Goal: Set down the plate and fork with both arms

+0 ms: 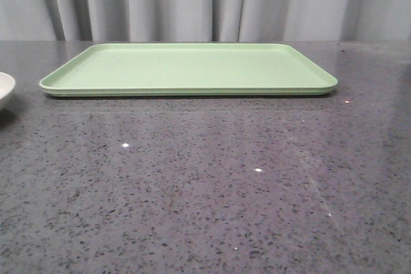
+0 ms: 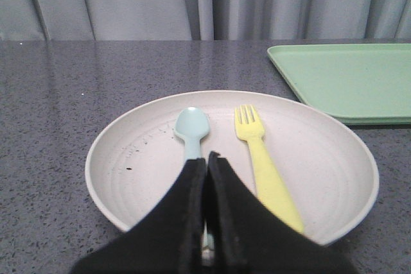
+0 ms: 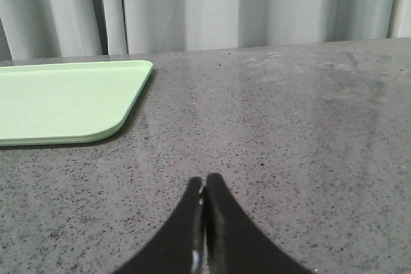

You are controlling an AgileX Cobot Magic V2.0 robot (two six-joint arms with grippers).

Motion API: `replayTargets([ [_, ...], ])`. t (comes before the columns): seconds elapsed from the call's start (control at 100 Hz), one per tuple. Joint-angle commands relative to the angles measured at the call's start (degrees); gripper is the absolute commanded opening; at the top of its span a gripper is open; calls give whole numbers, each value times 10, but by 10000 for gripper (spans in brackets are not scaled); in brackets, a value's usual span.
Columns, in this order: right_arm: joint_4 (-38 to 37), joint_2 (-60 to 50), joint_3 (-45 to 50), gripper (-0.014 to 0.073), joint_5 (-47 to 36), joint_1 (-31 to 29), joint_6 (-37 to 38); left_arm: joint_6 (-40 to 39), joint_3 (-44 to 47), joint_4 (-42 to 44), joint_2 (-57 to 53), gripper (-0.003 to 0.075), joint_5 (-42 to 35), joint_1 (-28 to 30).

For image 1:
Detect grey pleated curtain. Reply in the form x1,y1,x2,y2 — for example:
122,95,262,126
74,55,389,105
1,0,410,42

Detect light green plastic tray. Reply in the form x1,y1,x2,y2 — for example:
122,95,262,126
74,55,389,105
39,43,338,97

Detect cream round plate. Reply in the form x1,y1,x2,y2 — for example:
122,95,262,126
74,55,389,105
0,72,16,111

